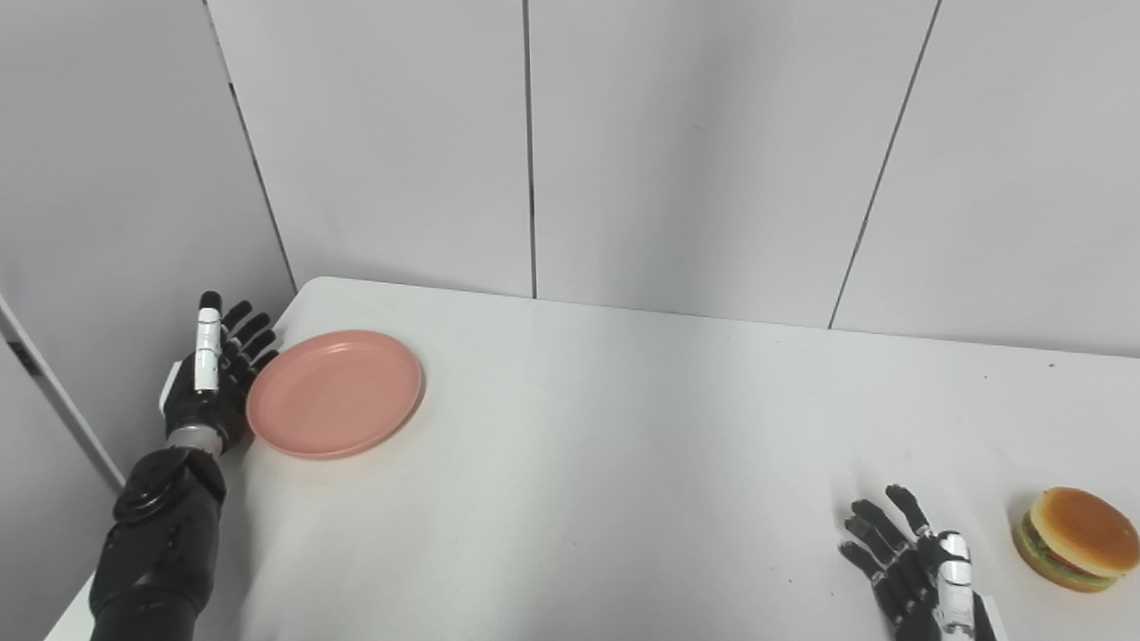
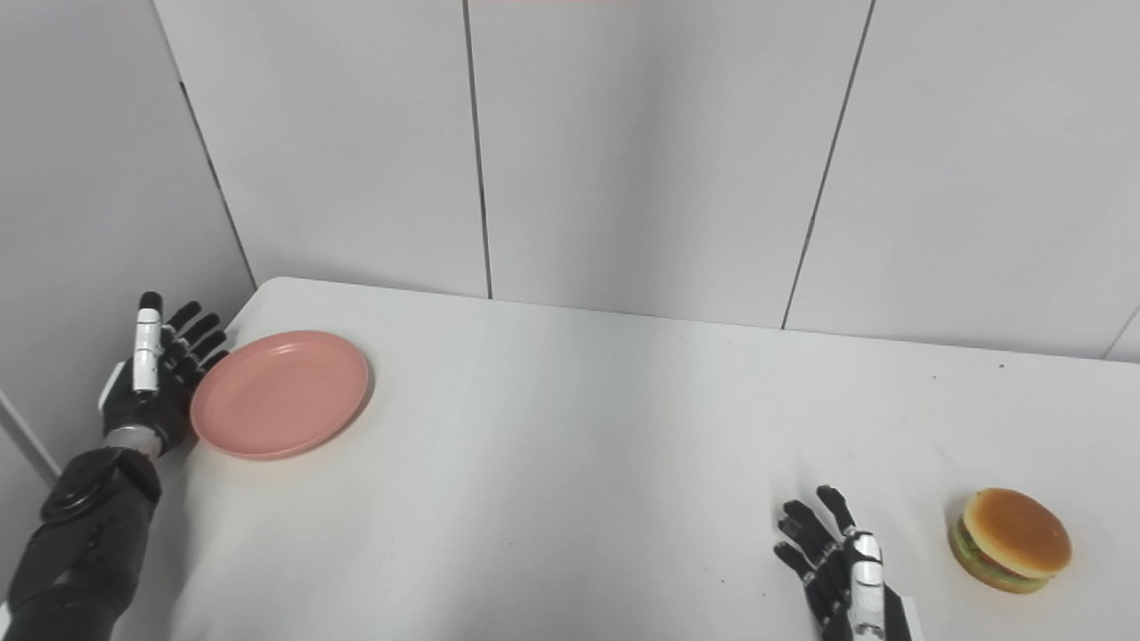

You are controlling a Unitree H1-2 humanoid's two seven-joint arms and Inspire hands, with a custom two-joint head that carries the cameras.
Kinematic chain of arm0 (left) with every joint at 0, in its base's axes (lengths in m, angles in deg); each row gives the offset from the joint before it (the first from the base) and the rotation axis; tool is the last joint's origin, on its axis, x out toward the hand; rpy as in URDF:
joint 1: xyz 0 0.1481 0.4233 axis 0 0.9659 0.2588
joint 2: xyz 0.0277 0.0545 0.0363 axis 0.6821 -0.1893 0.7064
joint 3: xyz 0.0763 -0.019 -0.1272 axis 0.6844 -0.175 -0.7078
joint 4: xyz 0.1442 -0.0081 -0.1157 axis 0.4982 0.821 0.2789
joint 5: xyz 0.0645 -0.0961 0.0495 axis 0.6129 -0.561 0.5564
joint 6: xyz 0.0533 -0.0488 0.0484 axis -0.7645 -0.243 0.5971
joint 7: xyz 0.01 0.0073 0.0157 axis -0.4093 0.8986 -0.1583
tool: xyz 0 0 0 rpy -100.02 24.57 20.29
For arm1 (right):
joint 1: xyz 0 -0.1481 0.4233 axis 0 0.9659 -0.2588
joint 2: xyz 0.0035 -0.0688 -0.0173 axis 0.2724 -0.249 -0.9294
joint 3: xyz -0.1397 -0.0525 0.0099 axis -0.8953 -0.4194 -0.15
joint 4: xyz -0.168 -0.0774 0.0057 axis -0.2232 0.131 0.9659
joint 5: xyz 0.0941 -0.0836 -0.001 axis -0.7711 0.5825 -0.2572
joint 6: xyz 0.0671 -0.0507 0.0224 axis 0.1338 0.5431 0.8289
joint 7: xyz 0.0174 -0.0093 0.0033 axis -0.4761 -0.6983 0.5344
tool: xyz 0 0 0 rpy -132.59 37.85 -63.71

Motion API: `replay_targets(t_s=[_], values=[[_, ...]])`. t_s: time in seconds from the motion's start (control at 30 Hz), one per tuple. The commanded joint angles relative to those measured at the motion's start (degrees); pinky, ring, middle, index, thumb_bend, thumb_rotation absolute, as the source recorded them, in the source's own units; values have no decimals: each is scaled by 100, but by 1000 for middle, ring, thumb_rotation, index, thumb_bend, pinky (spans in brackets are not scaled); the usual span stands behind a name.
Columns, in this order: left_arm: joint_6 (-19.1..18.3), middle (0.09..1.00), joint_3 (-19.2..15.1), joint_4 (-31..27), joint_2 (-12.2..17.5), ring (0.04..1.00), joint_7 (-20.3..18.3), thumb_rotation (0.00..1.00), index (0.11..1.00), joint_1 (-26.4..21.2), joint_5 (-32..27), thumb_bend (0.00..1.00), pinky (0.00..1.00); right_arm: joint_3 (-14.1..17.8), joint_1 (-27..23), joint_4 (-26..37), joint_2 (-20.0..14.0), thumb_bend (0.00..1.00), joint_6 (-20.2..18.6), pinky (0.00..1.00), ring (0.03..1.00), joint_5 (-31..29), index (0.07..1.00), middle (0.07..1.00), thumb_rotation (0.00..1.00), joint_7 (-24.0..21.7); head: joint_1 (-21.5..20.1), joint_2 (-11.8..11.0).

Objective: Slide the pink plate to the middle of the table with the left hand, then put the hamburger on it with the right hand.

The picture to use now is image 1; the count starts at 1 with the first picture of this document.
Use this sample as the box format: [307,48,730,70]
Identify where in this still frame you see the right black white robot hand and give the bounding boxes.
[838,484,1009,641]

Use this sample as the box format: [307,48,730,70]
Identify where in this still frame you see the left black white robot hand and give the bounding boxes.
[159,291,281,455]

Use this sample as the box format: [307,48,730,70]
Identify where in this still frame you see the pink round plate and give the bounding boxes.
[246,330,425,460]

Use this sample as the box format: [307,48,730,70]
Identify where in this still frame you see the toy hamburger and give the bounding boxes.
[1012,487,1140,594]

